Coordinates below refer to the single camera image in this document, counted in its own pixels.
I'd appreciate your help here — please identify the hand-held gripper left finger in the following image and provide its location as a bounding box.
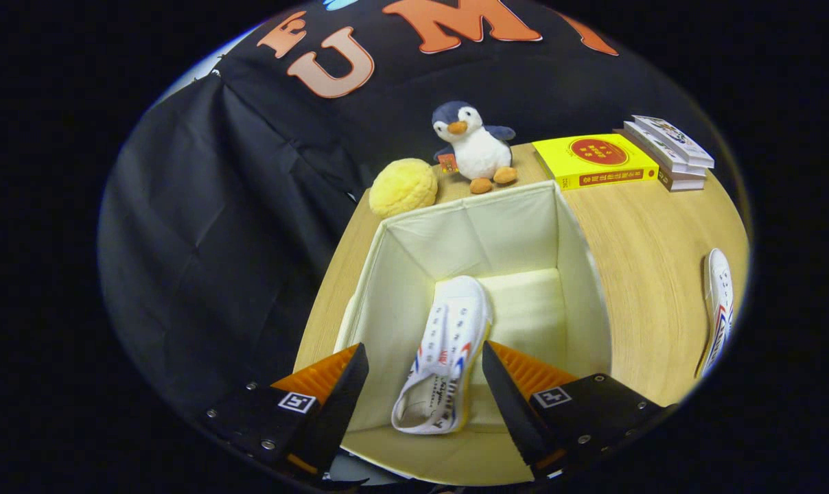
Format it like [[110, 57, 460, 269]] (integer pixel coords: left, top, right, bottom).
[[202, 343, 371, 481]]

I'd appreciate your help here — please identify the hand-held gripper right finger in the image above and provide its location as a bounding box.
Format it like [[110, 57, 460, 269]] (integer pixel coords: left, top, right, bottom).
[[481, 341, 666, 481]]

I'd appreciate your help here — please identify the white canvas shoe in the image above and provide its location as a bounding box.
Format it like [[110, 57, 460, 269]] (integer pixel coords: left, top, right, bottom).
[[694, 248, 735, 379], [391, 275, 493, 436]]

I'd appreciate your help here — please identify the beige fabric storage box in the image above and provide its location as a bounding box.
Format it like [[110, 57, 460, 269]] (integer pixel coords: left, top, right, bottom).
[[333, 180, 613, 486]]

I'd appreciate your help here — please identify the black backdrop cloth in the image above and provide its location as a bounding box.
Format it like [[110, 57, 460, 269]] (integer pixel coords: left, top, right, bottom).
[[99, 0, 731, 412]]

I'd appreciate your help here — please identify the yellow round plush bun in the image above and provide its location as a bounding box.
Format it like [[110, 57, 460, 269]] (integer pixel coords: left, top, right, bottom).
[[369, 158, 439, 220]]

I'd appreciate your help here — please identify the yellow book with red circle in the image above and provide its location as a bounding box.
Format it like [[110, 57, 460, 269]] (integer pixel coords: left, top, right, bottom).
[[532, 133, 660, 191]]

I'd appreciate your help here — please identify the penguin plush toy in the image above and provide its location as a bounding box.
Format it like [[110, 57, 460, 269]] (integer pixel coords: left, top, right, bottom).
[[432, 101, 518, 195]]

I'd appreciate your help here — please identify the brown cover book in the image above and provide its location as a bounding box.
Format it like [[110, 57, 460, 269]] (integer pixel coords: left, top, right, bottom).
[[614, 127, 706, 192]]

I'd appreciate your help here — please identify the white cover book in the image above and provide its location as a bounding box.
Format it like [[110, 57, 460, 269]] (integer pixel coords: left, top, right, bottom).
[[623, 121, 708, 176]]

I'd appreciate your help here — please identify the book with colourful illustrated cover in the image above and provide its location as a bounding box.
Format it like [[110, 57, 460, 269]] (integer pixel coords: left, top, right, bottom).
[[632, 115, 716, 170]]

